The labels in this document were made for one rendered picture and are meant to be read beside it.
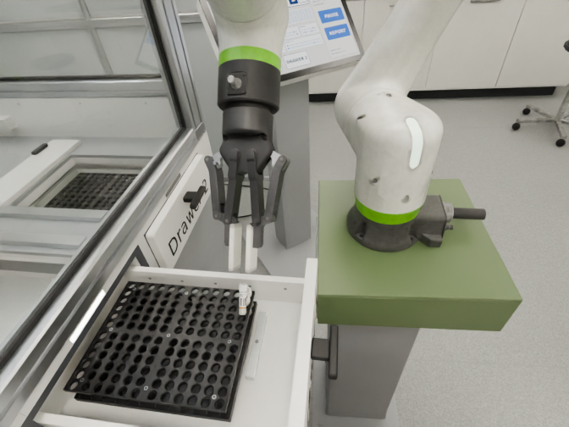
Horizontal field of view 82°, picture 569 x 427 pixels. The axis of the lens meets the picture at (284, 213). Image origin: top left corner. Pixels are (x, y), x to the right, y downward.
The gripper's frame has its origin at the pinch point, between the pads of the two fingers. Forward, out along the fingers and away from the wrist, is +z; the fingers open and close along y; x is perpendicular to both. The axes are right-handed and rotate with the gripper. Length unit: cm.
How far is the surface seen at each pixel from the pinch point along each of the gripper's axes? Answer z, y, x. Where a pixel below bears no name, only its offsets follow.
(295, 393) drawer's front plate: 15.3, 11.0, -8.8
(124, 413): 23.7, -13.8, -7.9
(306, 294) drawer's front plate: 6.4, 9.7, 1.6
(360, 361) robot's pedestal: 34, 16, 43
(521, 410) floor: 63, 71, 88
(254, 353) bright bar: 16.4, 1.9, 1.2
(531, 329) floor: 42, 83, 115
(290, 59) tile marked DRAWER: -55, -11, 59
